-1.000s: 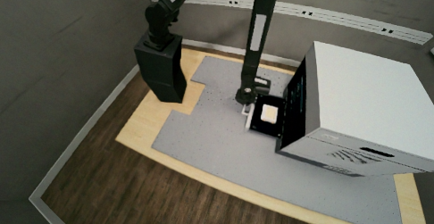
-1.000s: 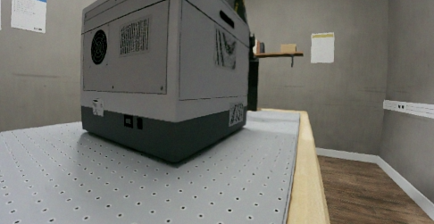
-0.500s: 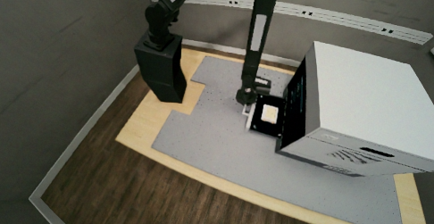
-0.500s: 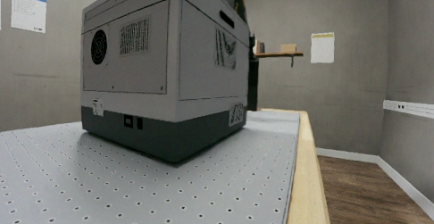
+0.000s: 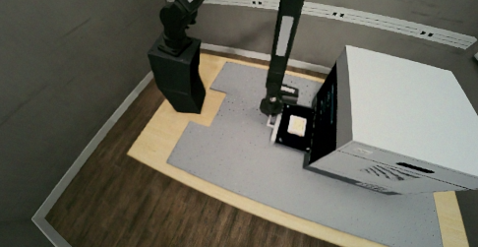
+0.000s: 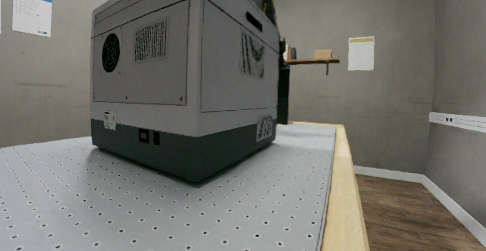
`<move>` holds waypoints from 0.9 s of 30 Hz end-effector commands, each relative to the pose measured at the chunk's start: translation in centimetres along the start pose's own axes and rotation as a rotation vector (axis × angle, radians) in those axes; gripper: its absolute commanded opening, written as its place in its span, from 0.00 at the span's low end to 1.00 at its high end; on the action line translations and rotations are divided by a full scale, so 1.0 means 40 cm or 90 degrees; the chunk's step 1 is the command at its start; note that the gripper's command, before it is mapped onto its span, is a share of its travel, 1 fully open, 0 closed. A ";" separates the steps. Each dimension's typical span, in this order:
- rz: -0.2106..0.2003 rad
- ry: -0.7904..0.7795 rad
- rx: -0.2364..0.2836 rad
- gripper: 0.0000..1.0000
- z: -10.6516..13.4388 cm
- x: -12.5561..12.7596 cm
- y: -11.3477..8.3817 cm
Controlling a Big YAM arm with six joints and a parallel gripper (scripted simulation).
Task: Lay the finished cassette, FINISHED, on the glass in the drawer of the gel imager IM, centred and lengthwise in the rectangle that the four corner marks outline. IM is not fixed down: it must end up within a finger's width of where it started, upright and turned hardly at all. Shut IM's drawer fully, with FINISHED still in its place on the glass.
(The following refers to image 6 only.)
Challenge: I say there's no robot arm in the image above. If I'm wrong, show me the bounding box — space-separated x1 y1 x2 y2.
252 0 288 68

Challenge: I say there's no grey boxy benchtop instrument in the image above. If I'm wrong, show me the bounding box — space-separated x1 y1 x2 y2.
90 0 279 182

